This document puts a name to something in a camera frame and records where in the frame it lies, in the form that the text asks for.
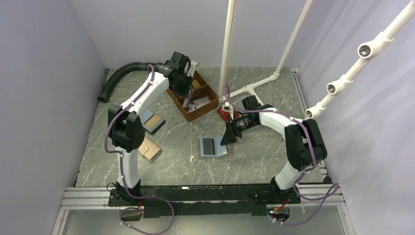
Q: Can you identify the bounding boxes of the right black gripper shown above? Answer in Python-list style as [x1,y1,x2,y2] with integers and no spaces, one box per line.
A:
[220,115,257,146]

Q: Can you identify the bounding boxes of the white VIP card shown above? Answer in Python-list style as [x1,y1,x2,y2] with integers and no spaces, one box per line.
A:
[183,91,194,109]

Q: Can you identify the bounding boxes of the grey leather card holder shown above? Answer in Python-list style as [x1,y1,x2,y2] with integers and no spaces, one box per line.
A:
[199,135,230,158]

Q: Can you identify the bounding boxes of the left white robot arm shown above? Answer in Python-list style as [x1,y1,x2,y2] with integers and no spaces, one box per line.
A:
[104,52,199,206]

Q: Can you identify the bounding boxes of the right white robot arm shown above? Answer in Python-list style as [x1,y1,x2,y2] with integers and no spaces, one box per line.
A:
[220,95,327,203]

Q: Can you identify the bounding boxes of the cards in basket front compartment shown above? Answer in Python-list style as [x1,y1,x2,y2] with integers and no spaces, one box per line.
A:
[187,97,210,112]

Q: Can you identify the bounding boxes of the open blue card wallet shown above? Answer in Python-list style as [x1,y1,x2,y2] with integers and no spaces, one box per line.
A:
[142,109,166,135]

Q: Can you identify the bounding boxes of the beige snap card holder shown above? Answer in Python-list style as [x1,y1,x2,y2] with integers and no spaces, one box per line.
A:
[138,137,162,163]

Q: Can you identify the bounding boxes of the brown woven divided basket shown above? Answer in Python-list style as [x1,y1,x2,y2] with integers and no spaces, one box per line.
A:
[167,71,219,122]

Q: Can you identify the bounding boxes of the red leather wallet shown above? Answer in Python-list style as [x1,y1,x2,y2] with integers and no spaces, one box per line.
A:
[216,107,240,121]

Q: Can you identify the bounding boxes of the white PVC pipe frame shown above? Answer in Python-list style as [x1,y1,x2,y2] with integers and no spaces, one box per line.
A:
[217,0,316,103]

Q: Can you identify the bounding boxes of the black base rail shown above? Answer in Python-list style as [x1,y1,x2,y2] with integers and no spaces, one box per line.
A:
[108,183,300,218]

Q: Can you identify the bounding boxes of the black corrugated hose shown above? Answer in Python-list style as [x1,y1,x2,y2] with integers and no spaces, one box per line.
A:
[96,62,163,104]

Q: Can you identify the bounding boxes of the white pipe camera boom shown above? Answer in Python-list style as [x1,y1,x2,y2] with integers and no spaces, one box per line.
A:
[305,0,415,119]

